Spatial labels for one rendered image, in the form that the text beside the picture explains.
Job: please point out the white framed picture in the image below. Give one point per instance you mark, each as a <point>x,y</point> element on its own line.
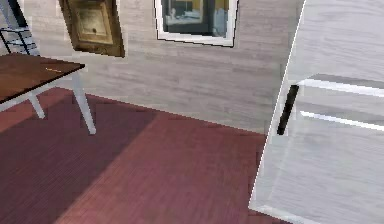
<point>196,20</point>

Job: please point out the brown table with white legs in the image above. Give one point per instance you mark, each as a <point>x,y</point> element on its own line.
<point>23,71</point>

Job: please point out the black metal chair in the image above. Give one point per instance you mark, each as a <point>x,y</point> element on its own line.
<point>18,38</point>

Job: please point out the small yellow pencil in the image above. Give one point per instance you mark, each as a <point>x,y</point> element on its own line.
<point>53,70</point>

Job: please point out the gold framed picture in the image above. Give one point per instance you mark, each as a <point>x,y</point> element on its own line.
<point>94,26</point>

